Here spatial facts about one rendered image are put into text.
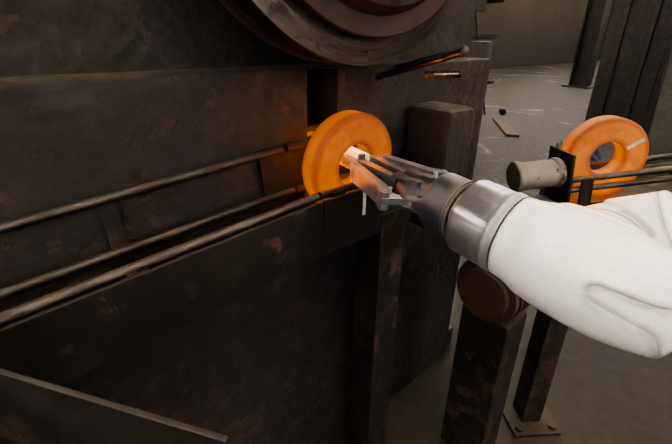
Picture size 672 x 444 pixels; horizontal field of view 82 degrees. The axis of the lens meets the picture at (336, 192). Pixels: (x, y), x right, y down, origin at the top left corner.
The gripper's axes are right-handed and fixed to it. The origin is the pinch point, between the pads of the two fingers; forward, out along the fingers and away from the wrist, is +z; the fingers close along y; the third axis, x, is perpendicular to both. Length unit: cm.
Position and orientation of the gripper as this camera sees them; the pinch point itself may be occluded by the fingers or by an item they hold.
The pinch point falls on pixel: (349, 157)
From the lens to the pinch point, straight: 59.0
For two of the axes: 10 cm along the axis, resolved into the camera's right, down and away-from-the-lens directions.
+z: -6.3, -3.8, 6.8
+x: 0.7, -9.0, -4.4
